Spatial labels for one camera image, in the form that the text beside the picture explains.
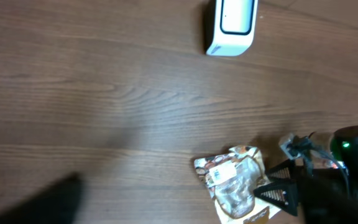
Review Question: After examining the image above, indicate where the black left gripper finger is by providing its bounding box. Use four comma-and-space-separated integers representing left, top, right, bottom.
0, 174, 83, 224

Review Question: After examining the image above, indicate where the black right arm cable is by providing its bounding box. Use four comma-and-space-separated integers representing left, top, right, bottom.
303, 146, 352, 200

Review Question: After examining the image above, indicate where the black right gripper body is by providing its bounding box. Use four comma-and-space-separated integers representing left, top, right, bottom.
296, 175, 353, 224

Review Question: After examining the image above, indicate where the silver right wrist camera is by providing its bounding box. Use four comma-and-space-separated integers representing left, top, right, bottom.
278, 133, 313, 160

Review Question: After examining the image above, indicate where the brown beige cookie pouch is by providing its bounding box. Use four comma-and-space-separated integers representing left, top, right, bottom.
194, 146, 281, 224

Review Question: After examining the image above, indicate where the white barcode scanner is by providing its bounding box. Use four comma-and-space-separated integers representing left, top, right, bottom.
203, 0, 258, 57

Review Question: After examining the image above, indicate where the green lid jar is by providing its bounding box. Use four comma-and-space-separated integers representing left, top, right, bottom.
329, 137, 342, 161

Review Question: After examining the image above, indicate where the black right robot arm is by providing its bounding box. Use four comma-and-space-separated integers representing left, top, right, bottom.
253, 126, 358, 223

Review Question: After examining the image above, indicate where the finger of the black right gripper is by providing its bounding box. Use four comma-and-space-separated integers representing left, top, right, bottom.
265, 159, 296, 181
253, 181, 298, 217

